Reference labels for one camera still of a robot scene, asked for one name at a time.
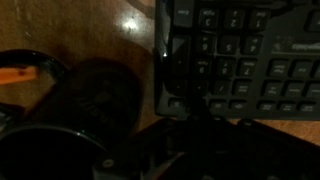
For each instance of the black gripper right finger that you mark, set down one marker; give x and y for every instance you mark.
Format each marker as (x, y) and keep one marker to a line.
(206, 108)

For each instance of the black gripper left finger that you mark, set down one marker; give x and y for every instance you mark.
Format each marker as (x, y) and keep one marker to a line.
(195, 106)

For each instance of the black mug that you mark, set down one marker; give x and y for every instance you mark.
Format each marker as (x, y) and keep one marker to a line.
(50, 153)

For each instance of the black computer keyboard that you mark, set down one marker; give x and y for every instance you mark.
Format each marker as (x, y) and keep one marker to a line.
(250, 56)

